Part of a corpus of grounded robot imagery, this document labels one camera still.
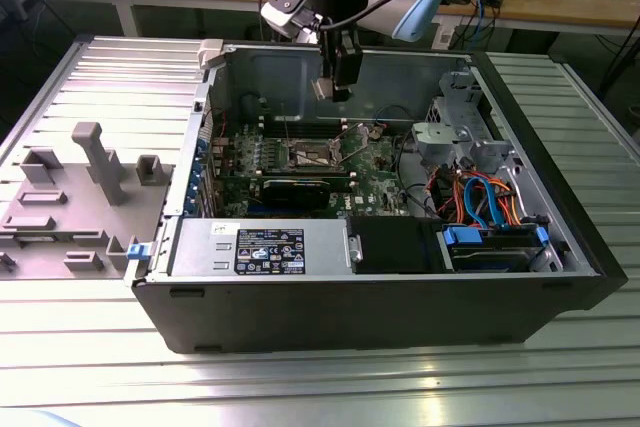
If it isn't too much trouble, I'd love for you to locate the metal socket cover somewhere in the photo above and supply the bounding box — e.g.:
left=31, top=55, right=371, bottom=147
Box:
left=333, top=122, right=372, bottom=149

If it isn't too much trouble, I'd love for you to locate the CPU socket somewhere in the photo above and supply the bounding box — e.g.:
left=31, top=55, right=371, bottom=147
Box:
left=289, top=138, right=347, bottom=169

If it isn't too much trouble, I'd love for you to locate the white label sheet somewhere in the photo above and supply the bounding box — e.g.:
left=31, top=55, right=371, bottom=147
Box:
left=432, top=16, right=457, bottom=51

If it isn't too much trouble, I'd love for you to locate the grey case latch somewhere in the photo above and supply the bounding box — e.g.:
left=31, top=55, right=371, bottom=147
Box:
left=196, top=38, right=227, bottom=69

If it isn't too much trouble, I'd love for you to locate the silver metal drive cage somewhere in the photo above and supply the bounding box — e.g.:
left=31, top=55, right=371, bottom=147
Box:
left=410, top=70, right=516, bottom=171

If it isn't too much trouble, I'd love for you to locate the green motherboard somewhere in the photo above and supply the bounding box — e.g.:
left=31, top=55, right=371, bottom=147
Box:
left=208, top=119, right=417, bottom=221

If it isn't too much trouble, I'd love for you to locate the black graphics card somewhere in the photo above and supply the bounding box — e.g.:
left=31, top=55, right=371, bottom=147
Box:
left=259, top=176, right=333, bottom=210

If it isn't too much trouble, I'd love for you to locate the black plastic shroud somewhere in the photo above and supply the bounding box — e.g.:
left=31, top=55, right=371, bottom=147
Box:
left=348, top=216, right=445, bottom=276

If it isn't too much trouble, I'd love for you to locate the hard disk in blue carrier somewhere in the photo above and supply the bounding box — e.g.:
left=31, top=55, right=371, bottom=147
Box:
left=438, top=224, right=550, bottom=274

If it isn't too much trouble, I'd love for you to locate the silver power supply unit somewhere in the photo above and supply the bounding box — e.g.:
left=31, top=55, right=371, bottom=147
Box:
left=168, top=217, right=354, bottom=278

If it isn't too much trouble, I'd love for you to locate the black PC case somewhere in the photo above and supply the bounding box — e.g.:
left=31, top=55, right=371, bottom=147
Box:
left=130, top=39, right=630, bottom=356

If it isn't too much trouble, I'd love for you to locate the grey parts rack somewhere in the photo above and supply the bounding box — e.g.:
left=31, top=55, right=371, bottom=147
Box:
left=0, top=121, right=177, bottom=281

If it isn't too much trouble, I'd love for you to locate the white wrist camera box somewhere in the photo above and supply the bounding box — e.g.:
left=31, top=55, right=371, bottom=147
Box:
left=259, top=0, right=324, bottom=41

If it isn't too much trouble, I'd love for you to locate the blue data cable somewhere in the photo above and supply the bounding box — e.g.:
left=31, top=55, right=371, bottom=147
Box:
left=479, top=179, right=507, bottom=229
left=462, top=175, right=489, bottom=228

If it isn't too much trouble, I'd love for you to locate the orange power wire bundle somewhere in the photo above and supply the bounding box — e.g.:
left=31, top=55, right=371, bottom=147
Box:
left=428, top=169, right=527, bottom=224

